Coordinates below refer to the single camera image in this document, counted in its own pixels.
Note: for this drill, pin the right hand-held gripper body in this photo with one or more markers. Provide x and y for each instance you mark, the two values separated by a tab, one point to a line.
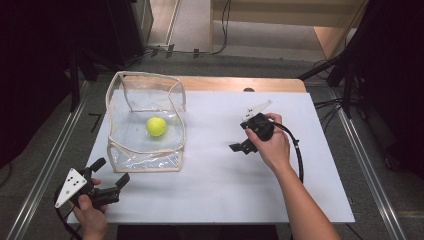
265	126

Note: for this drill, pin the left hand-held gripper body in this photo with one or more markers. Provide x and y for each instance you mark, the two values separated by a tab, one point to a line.
71	185

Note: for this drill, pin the clear plastic bag beige trim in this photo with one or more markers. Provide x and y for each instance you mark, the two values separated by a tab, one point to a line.
146	158

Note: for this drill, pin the yellow tennis ball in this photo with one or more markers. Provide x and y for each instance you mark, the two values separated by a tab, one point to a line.
156	126

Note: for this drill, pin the person's right hand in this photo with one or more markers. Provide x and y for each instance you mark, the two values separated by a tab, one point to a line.
275	150

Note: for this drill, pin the person's left hand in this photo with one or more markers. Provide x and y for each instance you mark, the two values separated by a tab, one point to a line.
91	221

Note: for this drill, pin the white board sheet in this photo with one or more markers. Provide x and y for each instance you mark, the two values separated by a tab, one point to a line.
216	183

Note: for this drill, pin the wooden table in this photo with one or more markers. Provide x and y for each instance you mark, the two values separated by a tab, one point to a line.
216	84

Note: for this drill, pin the black stand leg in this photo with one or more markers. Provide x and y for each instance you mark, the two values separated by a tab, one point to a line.
74	93

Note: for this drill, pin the black tripod stand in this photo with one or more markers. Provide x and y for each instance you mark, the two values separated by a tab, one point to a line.
320	68

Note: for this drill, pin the light wooden furniture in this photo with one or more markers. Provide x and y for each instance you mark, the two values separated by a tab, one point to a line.
283	13

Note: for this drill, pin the dark curtain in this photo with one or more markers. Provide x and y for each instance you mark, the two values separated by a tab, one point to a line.
393	83
30	66

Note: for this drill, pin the black cabinet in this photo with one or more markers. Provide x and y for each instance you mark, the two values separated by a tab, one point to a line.
130	30

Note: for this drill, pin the metal floor rail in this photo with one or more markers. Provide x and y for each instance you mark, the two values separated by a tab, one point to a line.
352	133
46	166

